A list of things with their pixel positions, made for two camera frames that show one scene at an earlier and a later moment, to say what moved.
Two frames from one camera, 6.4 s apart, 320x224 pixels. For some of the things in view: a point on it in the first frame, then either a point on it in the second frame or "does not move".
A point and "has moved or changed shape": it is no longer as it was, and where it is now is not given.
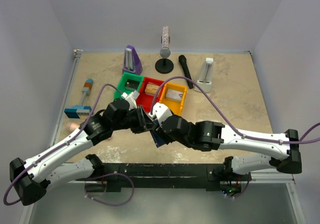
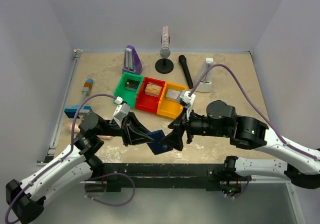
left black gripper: (144, 123) → (132, 131)
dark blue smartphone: (159, 140) has moved or changed shape
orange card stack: (152, 89) does not move
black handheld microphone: (183, 60) does not move
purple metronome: (132, 64) does not move
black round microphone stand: (164, 66) does not move
